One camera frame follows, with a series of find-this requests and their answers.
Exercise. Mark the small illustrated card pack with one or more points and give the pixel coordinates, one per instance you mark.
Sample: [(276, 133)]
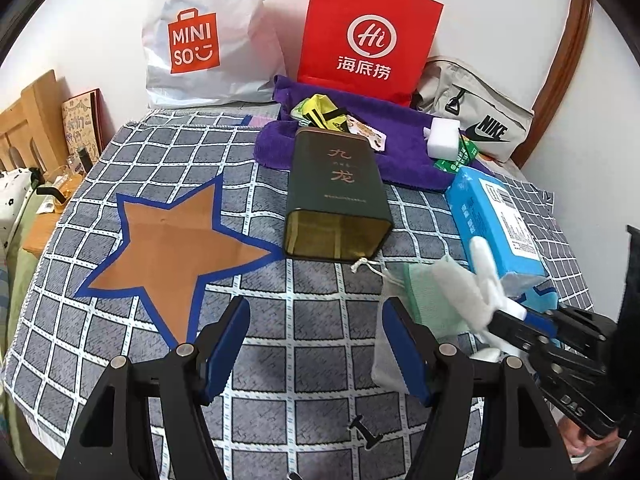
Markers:
[(375, 138)]

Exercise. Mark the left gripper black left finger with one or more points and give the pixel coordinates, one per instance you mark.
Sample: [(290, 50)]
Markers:
[(112, 436)]

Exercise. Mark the white foam sponge block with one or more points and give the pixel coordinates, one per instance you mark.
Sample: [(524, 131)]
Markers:
[(442, 139)]

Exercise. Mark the green tissue packet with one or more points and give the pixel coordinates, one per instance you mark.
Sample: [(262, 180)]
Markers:
[(467, 153)]

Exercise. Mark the blue wet wipes pack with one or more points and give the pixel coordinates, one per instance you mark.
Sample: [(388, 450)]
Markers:
[(512, 217)]

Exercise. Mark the red paper shopping bag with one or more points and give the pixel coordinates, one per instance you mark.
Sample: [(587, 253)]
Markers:
[(375, 48)]

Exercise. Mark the person's right hand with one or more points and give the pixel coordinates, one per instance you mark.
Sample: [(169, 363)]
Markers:
[(578, 443)]

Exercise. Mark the yellow Adidas mini bag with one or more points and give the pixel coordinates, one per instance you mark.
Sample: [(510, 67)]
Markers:
[(319, 111)]

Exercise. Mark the wooden headboard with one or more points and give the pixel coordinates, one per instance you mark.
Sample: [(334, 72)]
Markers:
[(32, 134)]

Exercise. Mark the black clip on sheet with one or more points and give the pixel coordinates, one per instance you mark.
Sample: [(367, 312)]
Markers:
[(371, 440)]

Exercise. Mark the dark green tea tin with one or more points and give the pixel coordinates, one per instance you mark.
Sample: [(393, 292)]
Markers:
[(336, 209)]

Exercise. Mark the beige Nike waist bag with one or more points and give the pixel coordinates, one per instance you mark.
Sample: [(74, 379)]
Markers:
[(494, 122)]

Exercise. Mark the wooden door frame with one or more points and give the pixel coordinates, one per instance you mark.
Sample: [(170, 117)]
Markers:
[(561, 73)]

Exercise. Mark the white Miniso plastic bag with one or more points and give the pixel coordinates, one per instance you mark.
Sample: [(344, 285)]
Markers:
[(210, 52)]

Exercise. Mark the grey checkered bed sheet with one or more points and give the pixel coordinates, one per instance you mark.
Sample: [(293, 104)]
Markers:
[(303, 372)]

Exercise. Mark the white mesh drawstring pouch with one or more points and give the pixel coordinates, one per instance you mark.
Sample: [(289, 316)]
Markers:
[(417, 289)]

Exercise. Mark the brown patterned box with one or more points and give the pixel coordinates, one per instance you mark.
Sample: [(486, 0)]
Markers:
[(81, 123)]

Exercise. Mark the white spotted plush toy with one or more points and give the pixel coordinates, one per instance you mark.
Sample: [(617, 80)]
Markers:
[(15, 190)]

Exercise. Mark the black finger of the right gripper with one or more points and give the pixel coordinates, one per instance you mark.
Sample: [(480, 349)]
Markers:
[(535, 328)]

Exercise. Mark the orange star patch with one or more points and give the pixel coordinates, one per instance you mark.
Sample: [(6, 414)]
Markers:
[(170, 252)]

